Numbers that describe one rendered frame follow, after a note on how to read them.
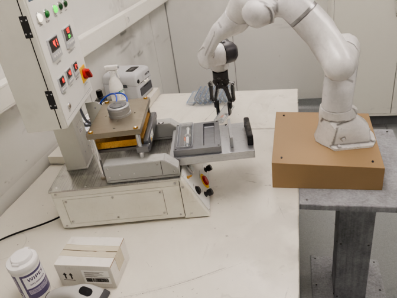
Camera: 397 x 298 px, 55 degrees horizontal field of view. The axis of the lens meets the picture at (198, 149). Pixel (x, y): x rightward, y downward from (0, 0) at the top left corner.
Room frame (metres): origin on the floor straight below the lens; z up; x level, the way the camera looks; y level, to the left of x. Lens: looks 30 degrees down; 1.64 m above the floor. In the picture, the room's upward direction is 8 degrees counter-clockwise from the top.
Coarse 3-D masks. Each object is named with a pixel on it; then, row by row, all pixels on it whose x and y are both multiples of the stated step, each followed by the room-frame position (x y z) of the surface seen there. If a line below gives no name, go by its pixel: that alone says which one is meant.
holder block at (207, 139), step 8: (176, 128) 1.32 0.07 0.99; (200, 128) 1.29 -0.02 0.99; (208, 128) 1.31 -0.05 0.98; (216, 128) 1.27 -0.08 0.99; (176, 136) 1.25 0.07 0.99; (200, 136) 1.23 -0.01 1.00; (208, 136) 1.25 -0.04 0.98; (216, 136) 1.21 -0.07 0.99; (176, 144) 1.19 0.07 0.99; (200, 144) 1.17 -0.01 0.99; (208, 144) 1.18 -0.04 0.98; (216, 144) 1.15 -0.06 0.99; (176, 152) 1.15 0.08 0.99; (184, 152) 1.15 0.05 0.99; (192, 152) 1.14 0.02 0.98; (200, 152) 1.14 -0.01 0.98; (208, 152) 1.14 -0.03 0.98; (216, 152) 1.14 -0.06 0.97
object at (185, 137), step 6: (180, 126) 1.31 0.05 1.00; (186, 126) 1.31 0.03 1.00; (192, 126) 1.30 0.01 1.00; (180, 132) 1.26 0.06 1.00; (186, 132) 1.25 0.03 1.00; (192, 132) 1.25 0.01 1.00; (180, 138) 1.21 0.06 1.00; (186, 138) 1.21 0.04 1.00; (192, 138) 1.20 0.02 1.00; (180, 144) 1.17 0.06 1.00; (186, 144) 1.16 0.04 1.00; (192, 144) 1.16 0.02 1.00
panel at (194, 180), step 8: (184, 168) 1.16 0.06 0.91; (200, 168) 1.29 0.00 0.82; (184, 176) 1.11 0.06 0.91; (192, 176) 1.17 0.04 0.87; (200, 176) 1.23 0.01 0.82; (208, 176) 1.31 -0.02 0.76; (192, 184) 1.12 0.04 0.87; (200, 184) 1.18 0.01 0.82; (208, 200) 1.14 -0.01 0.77; (208, 208) 1.10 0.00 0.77
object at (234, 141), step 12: (228, 120) 1.29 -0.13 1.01; (228, 132) 1.27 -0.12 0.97; (240, 132) 1.25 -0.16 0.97; (228, 144) 1.18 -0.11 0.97; (240, 144) 1.17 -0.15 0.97; (192, 156) 1.14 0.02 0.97; (204, 156) 1.13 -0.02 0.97; (216, 156) 1.13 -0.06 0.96; (228, 156) 1.12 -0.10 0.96; (240, 156) 1.12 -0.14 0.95; (252, 156) 1.12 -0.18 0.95
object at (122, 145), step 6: (144, 126) 1.24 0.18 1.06; (144, 132) 1.19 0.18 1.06; (102, 138) 1.20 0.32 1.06; (108, 138) 1.19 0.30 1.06; (114, 138) 1.18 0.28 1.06; (120, 138) 1.17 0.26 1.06; (126, 138) 1.17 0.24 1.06; (132, 138) 1.16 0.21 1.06; (102, 144) 1.16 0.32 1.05; (108, 144) 1.16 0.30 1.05; (114, 144) 1.16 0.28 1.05; (120, 144) 1.16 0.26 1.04; (126, 144) 1.16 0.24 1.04; (132, 144) 1.16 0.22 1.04; (102, 150) 1.17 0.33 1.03; (108, 150) 1.16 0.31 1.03; (114, 150) 1.16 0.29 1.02; (120, 150) 1.16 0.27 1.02
